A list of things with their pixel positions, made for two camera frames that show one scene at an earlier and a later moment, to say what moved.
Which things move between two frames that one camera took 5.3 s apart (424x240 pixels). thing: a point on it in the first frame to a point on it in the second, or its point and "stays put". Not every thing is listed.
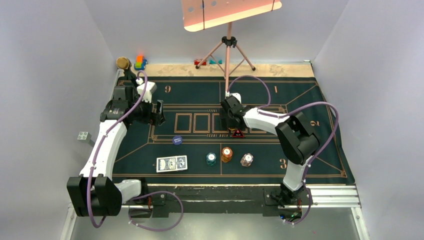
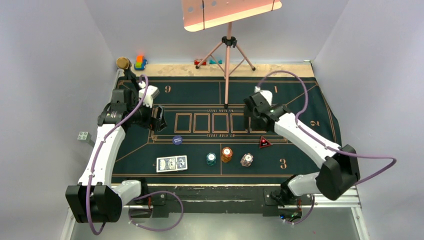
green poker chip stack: [211, 159] stays put
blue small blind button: [177, 140] stays put
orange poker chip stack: [227, 153] stays put
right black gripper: [223, 115] to [253, 125]
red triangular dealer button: [237, 134] to [264, 143]
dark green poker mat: [195, 141] stays put
